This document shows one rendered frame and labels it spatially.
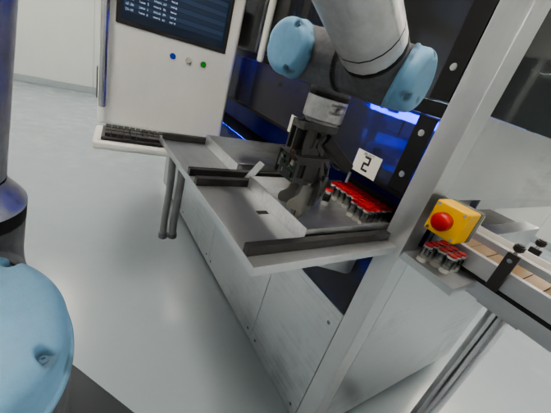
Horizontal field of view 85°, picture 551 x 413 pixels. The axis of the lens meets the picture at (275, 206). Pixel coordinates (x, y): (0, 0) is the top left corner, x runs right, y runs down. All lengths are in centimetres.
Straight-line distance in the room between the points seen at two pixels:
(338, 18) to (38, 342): 32
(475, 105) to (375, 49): 41
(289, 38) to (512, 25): 43
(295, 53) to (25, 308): 39
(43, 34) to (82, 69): 59
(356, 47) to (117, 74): 113
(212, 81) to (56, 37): 462
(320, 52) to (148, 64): 100
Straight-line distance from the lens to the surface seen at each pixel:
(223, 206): 69
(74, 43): 590
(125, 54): 137
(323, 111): 56
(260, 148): 119
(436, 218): 70
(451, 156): 73
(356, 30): 33
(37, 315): 24
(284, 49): 46
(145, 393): 140
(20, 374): 23
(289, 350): 122
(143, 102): 139
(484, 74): 74
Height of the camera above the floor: 119
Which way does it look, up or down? 24 degrees down
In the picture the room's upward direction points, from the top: 17 degrees clockwise
